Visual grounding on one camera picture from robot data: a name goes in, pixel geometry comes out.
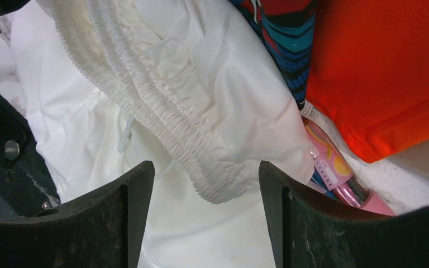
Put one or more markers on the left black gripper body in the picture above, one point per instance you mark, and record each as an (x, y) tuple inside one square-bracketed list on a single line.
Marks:
[(25, 182)]

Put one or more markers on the comic print shorts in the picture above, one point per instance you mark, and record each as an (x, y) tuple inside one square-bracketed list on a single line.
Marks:
[(286, 28)]

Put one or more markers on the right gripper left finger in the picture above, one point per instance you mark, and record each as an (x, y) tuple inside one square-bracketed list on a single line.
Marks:
[(103, 228)]

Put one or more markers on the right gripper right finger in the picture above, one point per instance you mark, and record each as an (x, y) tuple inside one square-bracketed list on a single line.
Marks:
[(309, 229)]

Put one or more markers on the orange shorts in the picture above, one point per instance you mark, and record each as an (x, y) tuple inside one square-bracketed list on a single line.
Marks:
[(370, 73)]

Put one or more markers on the white shorts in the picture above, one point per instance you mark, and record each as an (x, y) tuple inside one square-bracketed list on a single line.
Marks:
[(188, 85)]

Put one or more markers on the pink pen pack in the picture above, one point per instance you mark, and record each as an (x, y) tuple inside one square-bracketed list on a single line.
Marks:
[(335, 176)]

